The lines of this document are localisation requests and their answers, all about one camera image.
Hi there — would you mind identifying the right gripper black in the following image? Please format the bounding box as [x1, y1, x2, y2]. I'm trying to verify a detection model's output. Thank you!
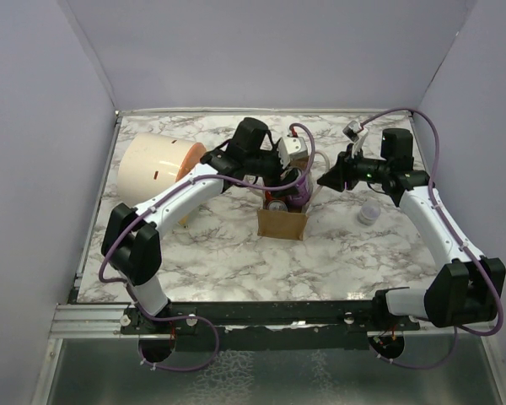
[318, 143, 390, 192]

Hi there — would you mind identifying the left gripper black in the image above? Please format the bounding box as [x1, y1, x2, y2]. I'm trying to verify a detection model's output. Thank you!
[245, 143, 299, 197]

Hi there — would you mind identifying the purple Fanta can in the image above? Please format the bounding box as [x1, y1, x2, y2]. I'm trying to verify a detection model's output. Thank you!
[266, 199, 288, 212]

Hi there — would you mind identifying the jute canvas tote bag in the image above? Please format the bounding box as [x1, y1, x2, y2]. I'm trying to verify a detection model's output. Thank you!
[251, 170, 322, 240]

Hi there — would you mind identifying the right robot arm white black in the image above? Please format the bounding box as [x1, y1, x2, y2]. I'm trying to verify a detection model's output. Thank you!
[317, 121, 506, 330]

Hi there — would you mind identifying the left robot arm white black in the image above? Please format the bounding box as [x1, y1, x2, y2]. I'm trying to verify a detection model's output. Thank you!
[101, 117, 308, 333]

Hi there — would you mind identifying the beige round box orange lid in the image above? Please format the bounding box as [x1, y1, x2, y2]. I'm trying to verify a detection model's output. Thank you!
[117, 132, 207, 207]

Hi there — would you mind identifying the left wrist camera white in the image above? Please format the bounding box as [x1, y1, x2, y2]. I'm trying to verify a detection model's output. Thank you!
[277, 137, 309, 168]

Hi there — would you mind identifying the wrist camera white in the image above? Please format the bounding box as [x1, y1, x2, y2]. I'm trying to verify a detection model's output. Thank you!
[342, 121, 369, 157]
[277, 137, 309, 168]

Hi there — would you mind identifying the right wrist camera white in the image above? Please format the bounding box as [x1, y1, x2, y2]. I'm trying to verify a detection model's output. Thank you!
[342, 121, 369, 157]

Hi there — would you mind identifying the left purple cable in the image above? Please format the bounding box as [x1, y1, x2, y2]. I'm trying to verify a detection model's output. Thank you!
[99, 122, 315, 372]

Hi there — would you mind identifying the purple cable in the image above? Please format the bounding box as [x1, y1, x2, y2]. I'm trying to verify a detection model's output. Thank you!
[99, 122, 315, 372]
[360, 108, 505, 368]

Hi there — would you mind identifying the black front mounting rail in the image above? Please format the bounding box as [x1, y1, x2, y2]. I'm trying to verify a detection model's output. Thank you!
[121, 300, 419, 352]

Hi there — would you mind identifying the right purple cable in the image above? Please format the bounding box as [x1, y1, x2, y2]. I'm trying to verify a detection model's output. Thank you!
[360, 108, 505, 368]

